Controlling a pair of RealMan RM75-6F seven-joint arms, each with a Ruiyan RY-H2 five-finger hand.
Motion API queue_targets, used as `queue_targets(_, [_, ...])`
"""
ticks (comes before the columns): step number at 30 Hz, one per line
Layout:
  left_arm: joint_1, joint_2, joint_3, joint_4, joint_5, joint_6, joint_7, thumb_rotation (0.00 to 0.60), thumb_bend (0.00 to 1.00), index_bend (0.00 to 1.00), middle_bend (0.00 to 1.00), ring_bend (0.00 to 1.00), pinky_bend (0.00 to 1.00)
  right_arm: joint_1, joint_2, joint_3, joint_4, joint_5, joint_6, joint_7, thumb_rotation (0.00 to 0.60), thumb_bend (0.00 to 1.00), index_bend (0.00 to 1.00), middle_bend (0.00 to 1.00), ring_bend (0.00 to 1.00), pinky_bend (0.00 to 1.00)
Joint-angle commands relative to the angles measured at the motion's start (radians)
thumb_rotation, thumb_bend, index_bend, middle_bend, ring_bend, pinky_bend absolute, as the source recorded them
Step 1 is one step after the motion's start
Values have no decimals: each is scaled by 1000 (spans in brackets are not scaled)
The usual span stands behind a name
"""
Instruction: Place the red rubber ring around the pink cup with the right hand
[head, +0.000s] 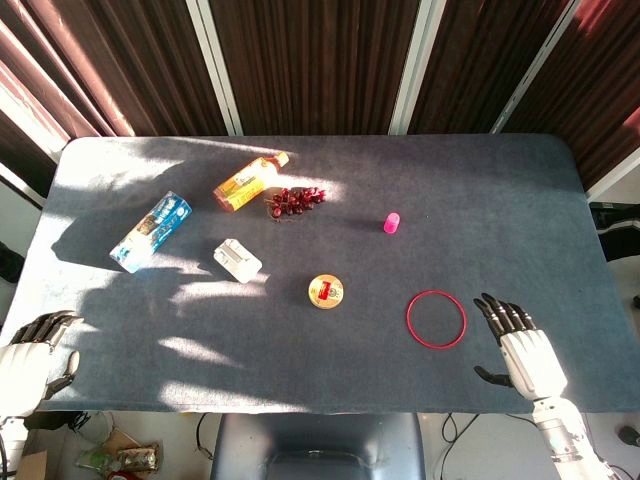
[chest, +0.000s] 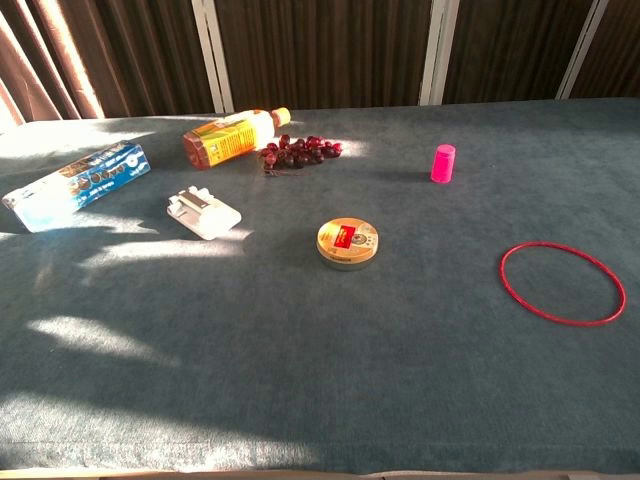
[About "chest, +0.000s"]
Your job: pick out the bunch of red grapes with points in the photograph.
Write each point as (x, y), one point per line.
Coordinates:
(300, 152)

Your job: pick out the orange tea bottle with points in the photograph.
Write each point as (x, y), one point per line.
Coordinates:
(225, 140)

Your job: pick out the blue cookie box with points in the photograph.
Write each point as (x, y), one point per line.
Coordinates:
(75, 185)

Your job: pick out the blue-green table cloth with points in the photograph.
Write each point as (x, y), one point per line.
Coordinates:
(320, 325)

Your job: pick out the round gold tin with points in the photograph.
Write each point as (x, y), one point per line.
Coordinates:
(347, 242)

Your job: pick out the brown curtain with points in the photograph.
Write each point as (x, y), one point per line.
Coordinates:
(45, 55)

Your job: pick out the white plastic clip device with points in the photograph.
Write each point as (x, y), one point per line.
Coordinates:
(205, 212)

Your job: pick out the white frame post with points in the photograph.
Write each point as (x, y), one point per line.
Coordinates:
(437, 50)
(582, 50)
(212, 55)

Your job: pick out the pink cylinder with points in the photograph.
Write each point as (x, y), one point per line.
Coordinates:
(443, 163)

